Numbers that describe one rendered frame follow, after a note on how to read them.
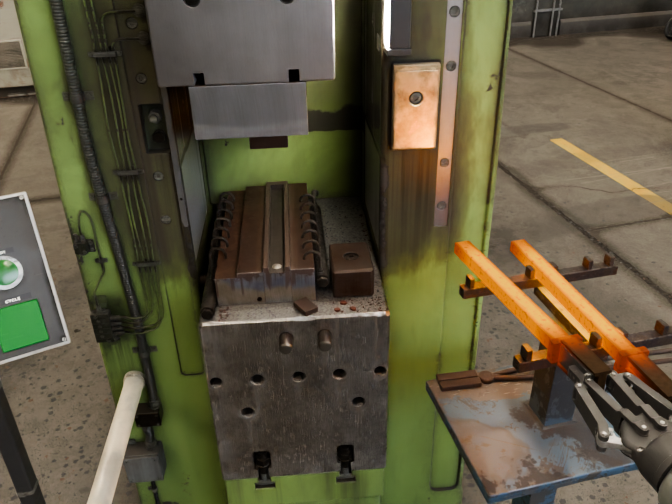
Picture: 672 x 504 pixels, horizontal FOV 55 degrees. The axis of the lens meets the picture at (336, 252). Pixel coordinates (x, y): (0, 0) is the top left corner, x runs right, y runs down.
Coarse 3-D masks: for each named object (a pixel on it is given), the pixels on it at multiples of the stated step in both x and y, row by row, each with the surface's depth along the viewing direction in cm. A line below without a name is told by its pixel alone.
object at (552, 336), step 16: (464, 256) 119; (480, 256) 117; (480, 272) 113; (496, 272) 112; (496, 288) 108; (512, 288) 106; (512, 304) 103; (528, 304) 102; (528, 320) 99; (544, 320) 98; (544, 336) 95; (560, 336) 94; (576, 336) 93; (576, 352) 88; (592, 352) 88; (560, 368) 92; (592, 368) 85; (608, 368) 85
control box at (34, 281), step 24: (24, 192) 113; (0, 216) 111; (24, 216) 112; (0, 240) 110; (24, 240) 112; (24, 264) 112; (0, 288) 110; (24, 288) 112; (48, 288) 113; (48, 312) 113; (0, 360) 109
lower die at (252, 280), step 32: (256, 192) 160; (288, 192) 159; (224, 224) 148; (256, 224) 145; (288, 224) 143; (256, 256) 133; (288, 256) 131; (224, 288) 129; (256, 288) 129; (288, 288) 130
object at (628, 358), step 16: (528, 256) 122; (544, 272) 117; (560, 288) 112; (576, 304) 108; (592, 320) 104; (608, 336) 100; (624, 336) 100; (608, 352) 100; (624, 352) 96; (640, 352) 96; (624, 368) 96; (640, 368) 93; (656, 368) 93; (656, 384) 90
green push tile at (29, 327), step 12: (36, 300) 112; (0, 312) 109; (12, 312) 110; (24, 312) 111; (36, 312) 111; (0, 324) 109; (12, 324) 110; (24, 324) 110; (36, 324) 111; (0, 336) 109; (12, 336) 110; (24, 336) 110; (36, 336) 111; (48, 336) 112; (12, 348) 110
